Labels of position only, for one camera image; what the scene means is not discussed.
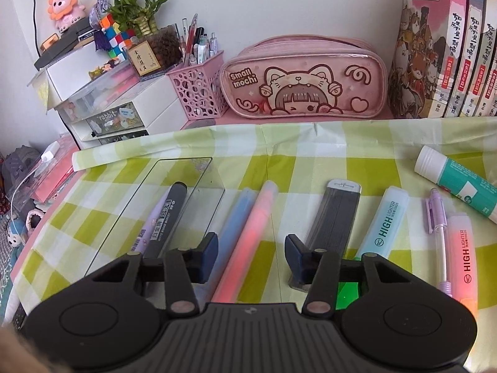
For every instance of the cream sign card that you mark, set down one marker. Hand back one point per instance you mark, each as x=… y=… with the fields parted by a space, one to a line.
x=145 y=58

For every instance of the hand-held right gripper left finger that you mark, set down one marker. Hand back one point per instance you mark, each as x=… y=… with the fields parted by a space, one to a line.
x=209 y=256

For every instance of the dark grey pencil lead case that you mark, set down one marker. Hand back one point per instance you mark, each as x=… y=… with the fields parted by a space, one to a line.
x=334 y=217

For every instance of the clear box of brown pebbles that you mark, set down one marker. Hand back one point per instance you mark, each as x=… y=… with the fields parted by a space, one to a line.
x=165 y=48

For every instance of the clear plastic organizer drawer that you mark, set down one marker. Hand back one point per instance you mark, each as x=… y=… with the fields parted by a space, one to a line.
x=97 y=93

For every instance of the teal highlighter pen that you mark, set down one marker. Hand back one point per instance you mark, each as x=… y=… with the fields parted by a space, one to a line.
x=386 y=221

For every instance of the clear acrylic pen tray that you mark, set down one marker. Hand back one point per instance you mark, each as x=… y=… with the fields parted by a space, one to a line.
x=194 y=186

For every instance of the small orange box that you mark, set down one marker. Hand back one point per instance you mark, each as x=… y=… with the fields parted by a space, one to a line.
x=49 y=41

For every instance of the purple tassel ornament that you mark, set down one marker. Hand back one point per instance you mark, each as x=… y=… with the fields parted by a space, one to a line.
x=101 y=39

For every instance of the coral pink highlighter pen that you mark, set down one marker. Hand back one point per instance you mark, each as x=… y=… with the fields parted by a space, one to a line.
x=252 y=233

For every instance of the white and teal glue stick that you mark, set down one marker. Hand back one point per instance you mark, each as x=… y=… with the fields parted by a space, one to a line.
x=454 y=180

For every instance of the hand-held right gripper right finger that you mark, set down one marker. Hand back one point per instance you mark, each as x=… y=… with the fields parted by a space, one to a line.
x=295 y=258

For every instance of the black cartoon sticker box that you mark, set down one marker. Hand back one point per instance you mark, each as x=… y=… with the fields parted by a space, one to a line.
x=110 y=118

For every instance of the purple highlighter pen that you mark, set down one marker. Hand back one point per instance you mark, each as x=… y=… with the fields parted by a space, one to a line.
x=149 y=225

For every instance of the pale pink highlighter pen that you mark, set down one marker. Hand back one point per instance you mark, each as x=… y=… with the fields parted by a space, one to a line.
x=462 y=256

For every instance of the grey backpack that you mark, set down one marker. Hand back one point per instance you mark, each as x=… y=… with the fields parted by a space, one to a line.
x=19 y=167

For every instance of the purple mechanical pencil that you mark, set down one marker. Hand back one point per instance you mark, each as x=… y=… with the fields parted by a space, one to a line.
x=435 y=217

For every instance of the pink perforated pen basket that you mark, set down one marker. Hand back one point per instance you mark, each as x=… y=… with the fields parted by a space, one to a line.
x=198 y=89

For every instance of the colourful puzzle cube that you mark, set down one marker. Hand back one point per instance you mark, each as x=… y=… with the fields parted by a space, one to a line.
x=116 y=39

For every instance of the green lucky bamboo plant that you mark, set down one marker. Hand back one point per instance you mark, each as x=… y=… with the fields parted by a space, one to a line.
x=136 y=7

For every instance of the blue highlighter pen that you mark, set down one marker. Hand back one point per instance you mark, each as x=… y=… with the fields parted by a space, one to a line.
x=237 y=209

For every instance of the pink and orange lion toy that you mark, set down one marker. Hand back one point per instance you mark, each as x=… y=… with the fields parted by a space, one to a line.
x=66 y=7

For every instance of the black marker pen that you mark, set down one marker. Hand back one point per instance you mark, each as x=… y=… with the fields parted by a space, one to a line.
x=172 y=206

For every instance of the pink cartoon pencil case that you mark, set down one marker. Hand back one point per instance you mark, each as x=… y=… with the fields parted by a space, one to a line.
x=303 y=77

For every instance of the green checked tablecloth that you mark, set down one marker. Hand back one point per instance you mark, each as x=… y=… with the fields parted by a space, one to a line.
x=310 y=155

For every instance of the white drawer unit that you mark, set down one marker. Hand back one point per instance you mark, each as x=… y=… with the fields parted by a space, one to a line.
x=163 y=105

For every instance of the small figurine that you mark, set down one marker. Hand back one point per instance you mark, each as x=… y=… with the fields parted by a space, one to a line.
x=105 y=68

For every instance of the bunch of pens in basket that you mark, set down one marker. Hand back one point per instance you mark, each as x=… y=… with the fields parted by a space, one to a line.
x=194 y=42

